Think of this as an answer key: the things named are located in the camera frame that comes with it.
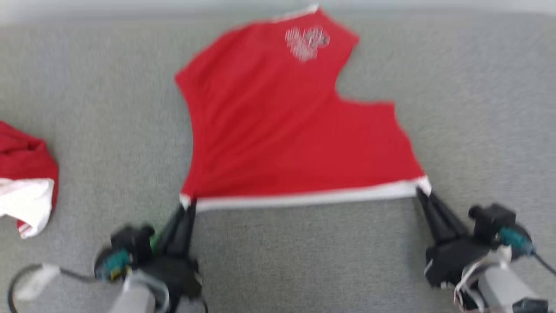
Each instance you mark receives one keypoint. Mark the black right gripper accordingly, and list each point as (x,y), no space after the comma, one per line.
(456,258)

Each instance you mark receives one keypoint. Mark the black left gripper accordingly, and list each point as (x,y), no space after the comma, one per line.
(178,276)

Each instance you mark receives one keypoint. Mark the grey fabric sofa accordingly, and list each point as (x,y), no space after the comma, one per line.
(108,108)

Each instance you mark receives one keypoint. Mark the red shirt white hem band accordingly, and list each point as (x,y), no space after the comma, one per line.
(282,130)

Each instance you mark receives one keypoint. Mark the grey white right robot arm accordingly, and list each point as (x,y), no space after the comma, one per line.
(504,282)

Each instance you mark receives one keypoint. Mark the red shirt white striped sleeves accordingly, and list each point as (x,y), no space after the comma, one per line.
(26,156)

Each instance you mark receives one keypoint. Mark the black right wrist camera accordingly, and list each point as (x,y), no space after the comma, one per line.
(493,219)

